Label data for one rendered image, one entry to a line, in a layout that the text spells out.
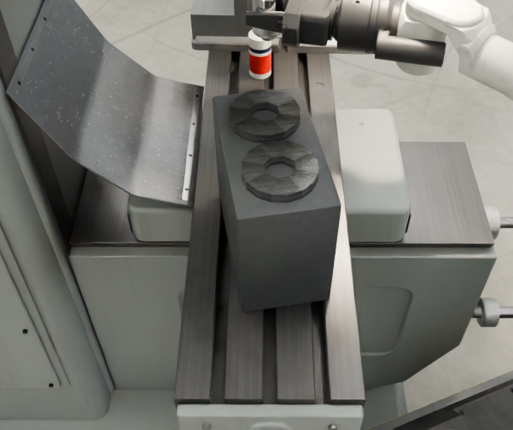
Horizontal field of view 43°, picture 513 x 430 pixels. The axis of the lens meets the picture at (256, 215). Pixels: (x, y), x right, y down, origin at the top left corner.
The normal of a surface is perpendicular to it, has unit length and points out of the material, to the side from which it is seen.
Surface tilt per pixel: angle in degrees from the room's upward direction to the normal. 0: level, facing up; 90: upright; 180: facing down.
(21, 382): 89
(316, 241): 90
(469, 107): 0
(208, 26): 90
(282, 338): 0
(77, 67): 63
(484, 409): 0
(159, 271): 90
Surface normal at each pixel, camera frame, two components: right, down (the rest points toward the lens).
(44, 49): 0.89, -0.29
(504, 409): -0.01, -0.66
